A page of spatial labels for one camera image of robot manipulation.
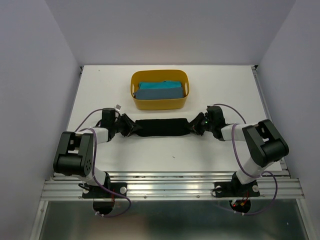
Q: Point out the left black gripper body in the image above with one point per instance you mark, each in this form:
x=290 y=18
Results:
x=113 y=124

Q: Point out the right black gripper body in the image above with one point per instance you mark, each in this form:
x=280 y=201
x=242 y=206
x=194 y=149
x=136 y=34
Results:
x=211 y=125

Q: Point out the black t shirt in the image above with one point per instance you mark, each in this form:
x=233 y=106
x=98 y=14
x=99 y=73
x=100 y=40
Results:
x=172 y=127

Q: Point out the yellow plastic basket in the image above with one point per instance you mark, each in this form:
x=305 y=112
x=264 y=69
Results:
x=157 y=76

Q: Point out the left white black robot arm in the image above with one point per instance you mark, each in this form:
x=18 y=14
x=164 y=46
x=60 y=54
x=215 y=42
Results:
x=77 y=150

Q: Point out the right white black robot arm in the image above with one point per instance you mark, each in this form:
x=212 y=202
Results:
x=264 y=142

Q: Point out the grey blue folded t shirt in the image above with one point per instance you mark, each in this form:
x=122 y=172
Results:
x=159 y=93

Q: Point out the teal folded t shirt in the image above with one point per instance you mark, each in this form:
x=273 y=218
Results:
x=159 y=85

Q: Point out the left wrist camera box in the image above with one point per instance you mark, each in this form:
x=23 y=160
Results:
x=118 y=107

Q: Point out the right aluminium side rail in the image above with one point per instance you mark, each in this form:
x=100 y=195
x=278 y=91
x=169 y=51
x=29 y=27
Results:
x=284 y=168

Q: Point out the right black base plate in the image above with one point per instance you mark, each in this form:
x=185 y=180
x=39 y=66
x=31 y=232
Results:
x=226 y=189

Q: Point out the aluminium front rail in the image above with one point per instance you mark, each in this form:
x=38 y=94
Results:
x=172 y=186

